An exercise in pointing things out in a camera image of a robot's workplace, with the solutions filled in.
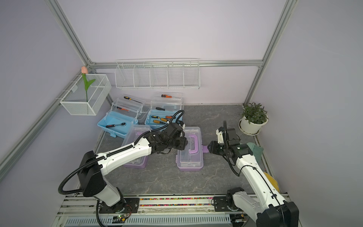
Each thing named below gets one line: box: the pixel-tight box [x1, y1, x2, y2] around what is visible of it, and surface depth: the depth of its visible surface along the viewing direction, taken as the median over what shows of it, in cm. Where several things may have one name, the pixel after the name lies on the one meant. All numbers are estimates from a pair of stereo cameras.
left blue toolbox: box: [97, 94, 147, 139], surface depth 109 cm
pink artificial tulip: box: [80, 66, 96, 103], surface depth 87 cm
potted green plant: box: [238, 102, 269, 136], surface depth 95 cm
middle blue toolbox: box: [144, 91, 185, 131], surface depth 114 cm
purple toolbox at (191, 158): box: [175, 126, 209, 172], surface depth 83 cm
